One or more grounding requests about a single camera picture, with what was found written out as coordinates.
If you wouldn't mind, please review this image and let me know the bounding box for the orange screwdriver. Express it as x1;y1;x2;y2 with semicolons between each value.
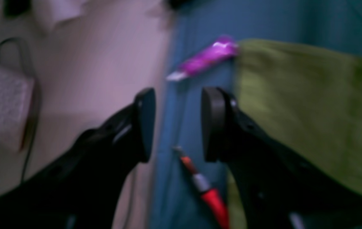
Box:
172;145;230;229

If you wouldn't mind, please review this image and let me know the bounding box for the pink tube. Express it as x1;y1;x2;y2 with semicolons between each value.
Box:
166;36;238;82

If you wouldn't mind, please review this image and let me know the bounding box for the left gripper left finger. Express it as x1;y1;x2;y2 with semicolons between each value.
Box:
0;87;156;229

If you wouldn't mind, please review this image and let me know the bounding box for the white keyboard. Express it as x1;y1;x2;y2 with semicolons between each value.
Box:
0;67;35;153

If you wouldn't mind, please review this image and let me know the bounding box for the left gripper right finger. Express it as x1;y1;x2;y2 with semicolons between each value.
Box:
201;87;362;229

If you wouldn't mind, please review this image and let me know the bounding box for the olive green t-shirt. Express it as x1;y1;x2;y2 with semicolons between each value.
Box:
225;39;362;229

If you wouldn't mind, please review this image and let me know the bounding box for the blue table cloth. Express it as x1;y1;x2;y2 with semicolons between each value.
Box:
147;0;362;229

